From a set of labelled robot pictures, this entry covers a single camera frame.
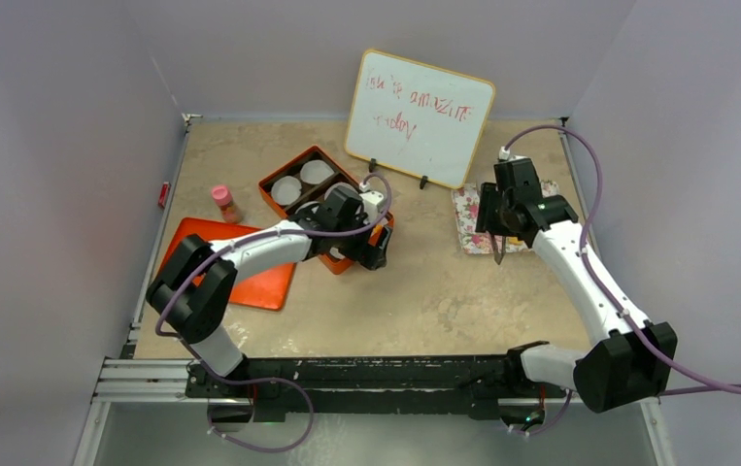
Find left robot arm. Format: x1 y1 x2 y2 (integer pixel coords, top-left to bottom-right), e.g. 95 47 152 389
146 187 391 397

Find black metal base rail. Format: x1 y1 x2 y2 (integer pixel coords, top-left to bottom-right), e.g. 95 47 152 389
91 353 660 426

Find metal tongs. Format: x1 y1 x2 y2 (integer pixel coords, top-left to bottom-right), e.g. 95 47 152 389
489 234 507 265

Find orange tin lid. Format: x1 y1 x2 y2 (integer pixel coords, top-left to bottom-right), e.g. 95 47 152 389
157 217 295 312

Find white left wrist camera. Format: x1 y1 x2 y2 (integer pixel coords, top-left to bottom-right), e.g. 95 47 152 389
359 190 387 224

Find floral rectangular tray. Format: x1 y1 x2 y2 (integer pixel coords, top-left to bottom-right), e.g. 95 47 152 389
451 180 560 255

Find orange cookie tin box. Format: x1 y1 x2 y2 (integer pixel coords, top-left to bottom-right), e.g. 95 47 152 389
258 146 393 275

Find white paper cup far-left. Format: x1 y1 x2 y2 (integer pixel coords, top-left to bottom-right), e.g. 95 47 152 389
270 176 303 207

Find white paper cup far-right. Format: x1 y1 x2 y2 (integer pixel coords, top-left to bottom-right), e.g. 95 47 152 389
299 159 335 185

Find white board yellow frame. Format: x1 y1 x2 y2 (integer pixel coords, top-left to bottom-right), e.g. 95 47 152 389
345 50 496 188

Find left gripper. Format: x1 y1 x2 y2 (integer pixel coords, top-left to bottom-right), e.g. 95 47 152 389
333 213 390 271

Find small red box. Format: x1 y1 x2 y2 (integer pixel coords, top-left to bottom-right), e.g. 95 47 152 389
156 182 170 210

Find pink cap sprinkle bottle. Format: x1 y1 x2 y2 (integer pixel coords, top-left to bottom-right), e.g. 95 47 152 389
211 184 243 224

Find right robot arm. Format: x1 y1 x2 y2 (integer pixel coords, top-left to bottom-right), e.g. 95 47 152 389
476 157 678 413

